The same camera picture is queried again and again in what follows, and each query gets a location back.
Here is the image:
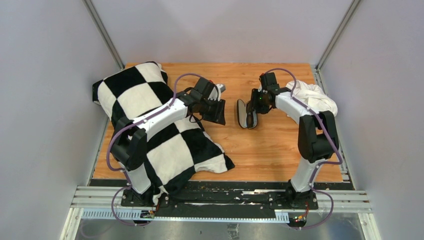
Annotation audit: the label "aluminium frame rail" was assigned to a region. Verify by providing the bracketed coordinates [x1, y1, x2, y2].
[60, 185, 381, 240]

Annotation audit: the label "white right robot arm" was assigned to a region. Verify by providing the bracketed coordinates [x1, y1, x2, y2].
[245, 70, 339, 209]

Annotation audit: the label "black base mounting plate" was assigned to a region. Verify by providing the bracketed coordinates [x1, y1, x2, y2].
[120, 181, 319, 219]

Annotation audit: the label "black white checkered pillow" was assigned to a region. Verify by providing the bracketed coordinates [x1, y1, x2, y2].
[92, 61, 234, 205]

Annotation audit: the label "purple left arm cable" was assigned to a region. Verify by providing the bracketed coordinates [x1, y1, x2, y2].
[105, 73, 205, 227]

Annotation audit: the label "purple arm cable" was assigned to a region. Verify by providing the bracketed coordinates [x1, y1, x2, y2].
[263, 68, 344, 230]
[105, 73, 205, 227]

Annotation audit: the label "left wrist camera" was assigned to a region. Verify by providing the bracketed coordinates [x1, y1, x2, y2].
[215, 83, 226, 97]

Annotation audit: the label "black glasses case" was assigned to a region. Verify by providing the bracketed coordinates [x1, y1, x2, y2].
[236, 99, 258, 129]

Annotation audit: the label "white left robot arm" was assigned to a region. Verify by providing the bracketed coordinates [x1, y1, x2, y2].
[106, 76, 226, 207]

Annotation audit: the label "crumpled white cloth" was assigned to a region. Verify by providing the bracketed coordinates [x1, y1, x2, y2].
[293, 79, 338, 116]

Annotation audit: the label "tortoiseshell brown sunglasses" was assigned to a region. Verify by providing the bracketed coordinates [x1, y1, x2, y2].
[245, 101, 258, 129]

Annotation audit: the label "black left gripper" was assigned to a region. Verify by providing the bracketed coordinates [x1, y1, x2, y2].
[198, 96, 226, 125]

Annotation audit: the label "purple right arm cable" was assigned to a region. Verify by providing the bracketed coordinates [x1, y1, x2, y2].
[263, 68, 344, 230]

